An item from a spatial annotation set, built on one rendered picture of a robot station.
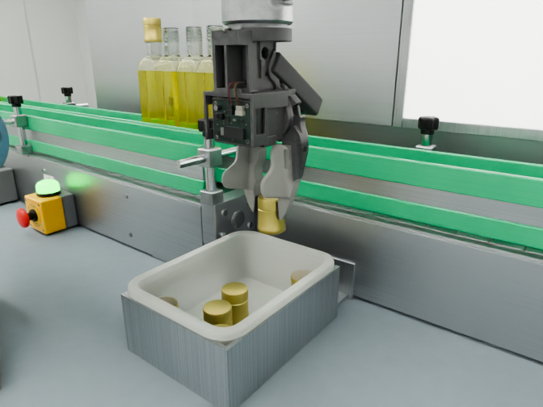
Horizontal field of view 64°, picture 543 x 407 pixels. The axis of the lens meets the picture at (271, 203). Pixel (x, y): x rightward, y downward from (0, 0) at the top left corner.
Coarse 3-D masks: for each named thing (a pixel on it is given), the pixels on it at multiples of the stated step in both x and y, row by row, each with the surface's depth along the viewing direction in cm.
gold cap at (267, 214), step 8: (264, 200) 52; (272, 200) 52; (264, 208) 52; (272, 208) 52; (264, 216) 53; (272, 216) 52; (264, 224) 53; (272, 224) 53; (280, 224) 53; (264, 232) 53; (272, 232) 53; (280, 232) 53
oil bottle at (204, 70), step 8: (208, 56) 75; (200, 64) 75; (208, 64) 74; (200, 72) 75; (208, 72) 74; (200, 80) 76; (208, 80) 75; (200, 88) 76; (208, 88) 75; (200, 96) 77; (200, 104) 78; (200, 112) 78; (208, 112) 77
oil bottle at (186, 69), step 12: (180, 60) 79; (192, 60) 78; (180, 72) 79; (192, 72) 77; (180, 84) 80; (192, 84) 78; (180, 96) 81; (192, 96) 79; (180, 108) 82; (192, 108) 80; (180, 120) 83; (192, 120) 81
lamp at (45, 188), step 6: (42, 180) 87; (48, 180) 87; (54, 180) 88; (36, 186) 86; (42, 186) 86; (48, 186) 86; (54, 186) 87; (36, 192) 87; (42, 192) 86; (48, 192) 86; (54, 192) 87; (60, 192) 88
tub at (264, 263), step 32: (192, 256) 58; (224, 256) 63; (256, 256) 65; (288, 256) 61; (320, 256) 58; (128, 288) 50; (160, 288) 54; (192, 288) 59; (256, 288) 63; (288, 288) 50; (192, 320) 44; (256, 320) 44
